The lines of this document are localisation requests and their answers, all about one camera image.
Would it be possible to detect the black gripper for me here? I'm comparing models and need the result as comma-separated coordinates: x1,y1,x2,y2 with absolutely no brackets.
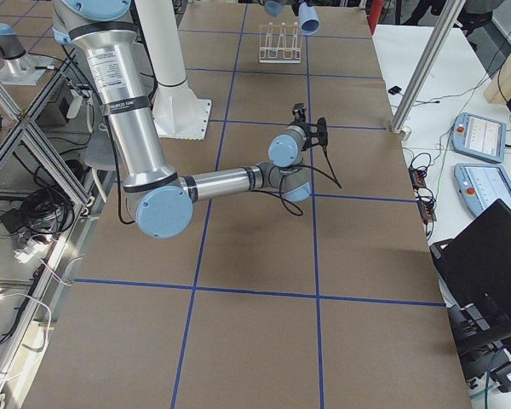
292,102,306,126

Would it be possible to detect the light blue plastic cup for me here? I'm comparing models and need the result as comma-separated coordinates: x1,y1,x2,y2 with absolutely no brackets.
298,2,320,36

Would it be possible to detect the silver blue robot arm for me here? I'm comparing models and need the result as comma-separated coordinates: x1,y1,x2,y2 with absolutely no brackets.
53,1,312,239
261,0,299,17

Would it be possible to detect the small black puck device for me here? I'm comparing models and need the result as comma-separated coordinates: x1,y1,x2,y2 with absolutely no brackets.
388,86,402,95

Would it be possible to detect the orange black usb hub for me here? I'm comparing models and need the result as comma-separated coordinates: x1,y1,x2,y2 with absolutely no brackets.
408,166,437,224

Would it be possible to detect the blue teach pendant far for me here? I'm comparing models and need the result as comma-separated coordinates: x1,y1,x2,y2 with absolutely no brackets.
451,112,507,164

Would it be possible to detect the blue teach pendant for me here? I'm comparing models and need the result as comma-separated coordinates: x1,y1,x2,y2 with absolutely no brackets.
453,164,511,216
451,112,507,164

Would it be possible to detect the blue teach pendant near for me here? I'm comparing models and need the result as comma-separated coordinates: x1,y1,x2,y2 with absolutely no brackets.
453,164,511,216

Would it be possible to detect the black laptop computer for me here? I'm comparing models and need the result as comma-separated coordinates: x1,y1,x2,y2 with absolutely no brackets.
430,199,511,353

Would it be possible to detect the white wire cup holder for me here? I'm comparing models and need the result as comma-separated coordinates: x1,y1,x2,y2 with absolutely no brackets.
258,21,302,65

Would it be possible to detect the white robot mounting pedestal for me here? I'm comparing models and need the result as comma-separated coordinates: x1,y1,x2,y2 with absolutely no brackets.
135,0,212,141

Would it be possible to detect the aluminium frame post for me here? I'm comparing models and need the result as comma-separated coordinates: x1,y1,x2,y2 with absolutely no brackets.
390,0,466,134

